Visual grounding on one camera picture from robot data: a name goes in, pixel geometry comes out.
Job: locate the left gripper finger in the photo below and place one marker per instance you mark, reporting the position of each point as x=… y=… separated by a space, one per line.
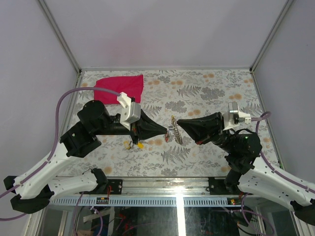
x=148 y=124
x=147 y=134

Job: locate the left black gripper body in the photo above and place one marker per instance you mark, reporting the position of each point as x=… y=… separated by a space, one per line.
x=132 y=127

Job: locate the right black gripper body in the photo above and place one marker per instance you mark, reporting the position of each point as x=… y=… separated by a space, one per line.
x=219 y=133

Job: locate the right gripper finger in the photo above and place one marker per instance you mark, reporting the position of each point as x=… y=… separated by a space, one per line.
x=197 y=130
x=214 y=120

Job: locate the red tag key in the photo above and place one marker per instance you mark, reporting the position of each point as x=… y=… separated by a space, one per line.
x=167 y=136

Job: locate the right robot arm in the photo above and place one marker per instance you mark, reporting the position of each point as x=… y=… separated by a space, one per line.
x=250 y=171

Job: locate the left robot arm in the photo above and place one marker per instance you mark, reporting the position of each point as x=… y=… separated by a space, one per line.
x=81 y=139

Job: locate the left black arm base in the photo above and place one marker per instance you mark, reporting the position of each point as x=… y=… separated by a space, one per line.
x=115 y=186

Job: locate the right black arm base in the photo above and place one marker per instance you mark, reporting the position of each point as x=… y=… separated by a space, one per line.
x=216 y=186

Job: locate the orange tag key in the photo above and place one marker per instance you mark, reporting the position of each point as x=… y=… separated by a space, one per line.
x=140 y=145

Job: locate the yellow tag key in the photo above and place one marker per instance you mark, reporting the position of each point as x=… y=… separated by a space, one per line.
x=127 y=144

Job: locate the pink folded cloth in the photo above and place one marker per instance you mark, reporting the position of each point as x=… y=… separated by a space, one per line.
x=131 y=85

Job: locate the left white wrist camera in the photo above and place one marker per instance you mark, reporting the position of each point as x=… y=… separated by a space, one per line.
x=131 y=111

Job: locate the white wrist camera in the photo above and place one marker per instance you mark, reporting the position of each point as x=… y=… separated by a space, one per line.
x=234 y=117
x=131 y=111

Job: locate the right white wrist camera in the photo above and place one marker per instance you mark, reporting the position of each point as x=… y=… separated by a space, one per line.
x=234 y=117

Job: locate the aluminium front rail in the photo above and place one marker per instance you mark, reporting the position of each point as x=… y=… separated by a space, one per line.
x=165 y=186

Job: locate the white slotted cable duct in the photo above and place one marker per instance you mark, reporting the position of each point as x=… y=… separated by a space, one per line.
x=132 y=201

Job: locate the left aluminium frame post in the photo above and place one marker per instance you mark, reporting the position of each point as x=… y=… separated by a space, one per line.
x=59 y=35

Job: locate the aluminium frame post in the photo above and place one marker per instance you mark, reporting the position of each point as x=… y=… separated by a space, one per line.
x=284 y=11
x=59 y=35

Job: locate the right aluminium frame post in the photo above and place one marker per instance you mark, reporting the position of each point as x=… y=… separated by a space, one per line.
x=284 y=11

